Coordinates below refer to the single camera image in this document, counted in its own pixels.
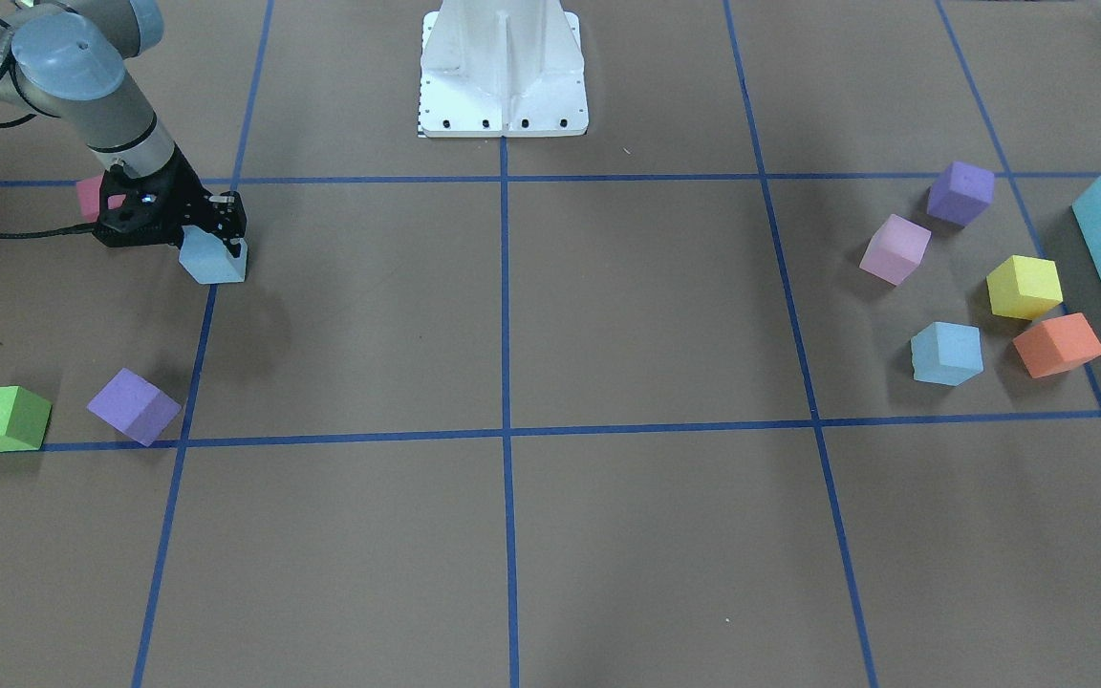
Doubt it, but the green foam block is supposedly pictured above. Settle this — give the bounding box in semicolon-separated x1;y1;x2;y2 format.
0;386;52;454

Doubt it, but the pink lilac foam block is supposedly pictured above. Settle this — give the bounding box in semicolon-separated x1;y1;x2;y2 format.
859;214;933;287

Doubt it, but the light blue handled foam block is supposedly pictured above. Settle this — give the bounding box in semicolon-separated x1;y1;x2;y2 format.
178;226;248;286

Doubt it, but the purple foam block near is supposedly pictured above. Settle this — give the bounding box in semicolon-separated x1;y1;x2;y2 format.
86;369;181;447

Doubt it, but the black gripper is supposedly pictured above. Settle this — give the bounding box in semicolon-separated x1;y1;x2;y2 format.
92;148;248;265

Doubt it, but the red pink foam block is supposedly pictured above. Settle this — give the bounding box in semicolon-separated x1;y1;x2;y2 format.
76;175;126;223

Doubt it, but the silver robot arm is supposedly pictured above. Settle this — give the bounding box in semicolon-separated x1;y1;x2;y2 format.
0;1;248;286

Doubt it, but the white pedestal column base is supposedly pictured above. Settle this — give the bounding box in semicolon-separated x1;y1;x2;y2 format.
417;1;590;139

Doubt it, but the orange foam block near bin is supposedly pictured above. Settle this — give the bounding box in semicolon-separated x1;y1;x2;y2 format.
1012;312;1101;379

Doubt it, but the purple foam block far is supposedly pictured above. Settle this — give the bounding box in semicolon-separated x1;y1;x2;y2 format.
925;161;996;226

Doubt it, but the purple foam block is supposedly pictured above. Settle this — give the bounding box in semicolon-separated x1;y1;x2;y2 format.
86;369;181;447
925;161;996;226

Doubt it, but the yellow foam block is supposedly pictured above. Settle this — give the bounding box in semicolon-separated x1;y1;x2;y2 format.
984;254;1065;319

